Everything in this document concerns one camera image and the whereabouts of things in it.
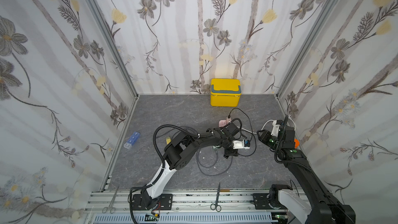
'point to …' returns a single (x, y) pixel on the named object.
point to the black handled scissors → (216, 207)
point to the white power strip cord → (264, 124)
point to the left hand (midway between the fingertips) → (238, 151)
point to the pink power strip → (223, 123)
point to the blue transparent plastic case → (132, 140)
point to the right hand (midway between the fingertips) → (261, 131)
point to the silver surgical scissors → (111, 205)
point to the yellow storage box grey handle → (225, 92)
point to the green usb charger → (214, 147)
